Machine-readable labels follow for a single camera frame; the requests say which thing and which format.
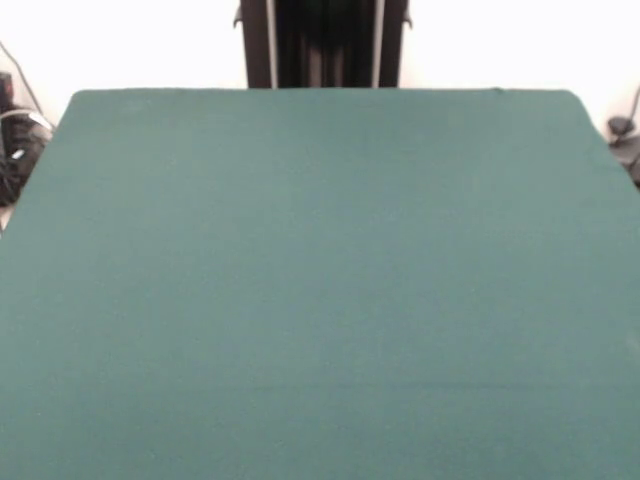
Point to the dark green table cloth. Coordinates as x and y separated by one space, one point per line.
300 275

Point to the dark grey stand base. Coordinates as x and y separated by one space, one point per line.
20 150
622 140

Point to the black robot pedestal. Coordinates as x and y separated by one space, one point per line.
325 45

